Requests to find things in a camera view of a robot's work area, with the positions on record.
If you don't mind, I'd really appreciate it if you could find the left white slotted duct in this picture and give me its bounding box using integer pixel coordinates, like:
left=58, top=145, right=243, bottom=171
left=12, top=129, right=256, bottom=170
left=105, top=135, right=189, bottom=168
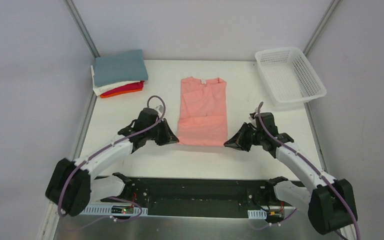
left=80, top=204, right=148, bottom=217

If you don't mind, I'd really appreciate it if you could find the right white slotted duct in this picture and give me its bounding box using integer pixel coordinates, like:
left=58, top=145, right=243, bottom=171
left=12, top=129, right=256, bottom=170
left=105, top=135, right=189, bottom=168
left=247, top=209, right=267, bottom=220

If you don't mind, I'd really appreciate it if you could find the white plastic basket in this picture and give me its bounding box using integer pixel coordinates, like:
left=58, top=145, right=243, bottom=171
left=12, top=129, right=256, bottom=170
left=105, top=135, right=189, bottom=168
left=254, top=47, right=327, bottom=108

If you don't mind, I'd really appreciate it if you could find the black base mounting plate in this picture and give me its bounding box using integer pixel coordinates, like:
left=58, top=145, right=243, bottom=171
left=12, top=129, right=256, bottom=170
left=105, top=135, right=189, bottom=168
left=66, top=172, right=307, bottom=219

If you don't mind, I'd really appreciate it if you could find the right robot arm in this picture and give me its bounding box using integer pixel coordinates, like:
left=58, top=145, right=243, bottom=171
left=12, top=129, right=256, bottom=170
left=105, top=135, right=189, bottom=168
left=223, top=112, right=358, bottom=235

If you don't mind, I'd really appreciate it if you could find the folded magenta t-shirt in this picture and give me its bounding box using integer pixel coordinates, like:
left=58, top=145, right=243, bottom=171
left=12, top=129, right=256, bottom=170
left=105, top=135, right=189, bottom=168
left=104, top=81, right=144, bottom=94

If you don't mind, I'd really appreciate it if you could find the folded white t-shirt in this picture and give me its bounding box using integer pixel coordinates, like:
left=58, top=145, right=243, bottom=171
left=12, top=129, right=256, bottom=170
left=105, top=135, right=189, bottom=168
left=90, top=65, right=140, bottom=96

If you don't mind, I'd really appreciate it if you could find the folded orange t-shirt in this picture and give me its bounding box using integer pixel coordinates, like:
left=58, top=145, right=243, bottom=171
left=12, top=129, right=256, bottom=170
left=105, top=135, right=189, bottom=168
left=99, top=88, right=143, bottom=99

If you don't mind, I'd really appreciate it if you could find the white slotted duct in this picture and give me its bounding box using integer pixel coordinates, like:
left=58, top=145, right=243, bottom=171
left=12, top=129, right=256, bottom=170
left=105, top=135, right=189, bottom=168
left=80, top=204, right=148, bottom=217
left=247, top=209, right=267, bottom=220

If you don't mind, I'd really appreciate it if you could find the folded blue-grey t-shirt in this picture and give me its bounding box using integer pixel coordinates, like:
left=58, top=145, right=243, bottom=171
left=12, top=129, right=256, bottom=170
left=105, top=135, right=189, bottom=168
left=92, top=49, right=149, bottom=87

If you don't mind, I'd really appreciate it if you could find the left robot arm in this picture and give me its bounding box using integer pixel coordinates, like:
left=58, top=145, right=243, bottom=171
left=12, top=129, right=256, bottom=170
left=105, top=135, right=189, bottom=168
left=45, top=107, right=179, bottom=217

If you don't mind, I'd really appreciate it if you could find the aluminium corner post left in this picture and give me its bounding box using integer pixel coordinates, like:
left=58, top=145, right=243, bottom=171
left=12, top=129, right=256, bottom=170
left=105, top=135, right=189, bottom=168
left=63, top=0, right=101, bottom=58

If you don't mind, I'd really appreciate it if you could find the salmon pink t-shirt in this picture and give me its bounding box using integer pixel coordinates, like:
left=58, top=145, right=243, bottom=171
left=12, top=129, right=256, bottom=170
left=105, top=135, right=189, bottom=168
left=177, top=77, right=228, bottom=147

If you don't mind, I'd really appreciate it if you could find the aluminium corner post right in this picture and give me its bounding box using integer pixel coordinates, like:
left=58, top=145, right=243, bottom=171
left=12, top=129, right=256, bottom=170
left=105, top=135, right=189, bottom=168
left=302, top=0, right=342, bottom=57

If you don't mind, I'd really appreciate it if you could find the aluminium corner post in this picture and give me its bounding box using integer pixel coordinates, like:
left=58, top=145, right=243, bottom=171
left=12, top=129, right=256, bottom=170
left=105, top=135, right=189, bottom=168
left=63, top=0, right=101, bottom=58
left=302, top=0, right=342, bottom=57

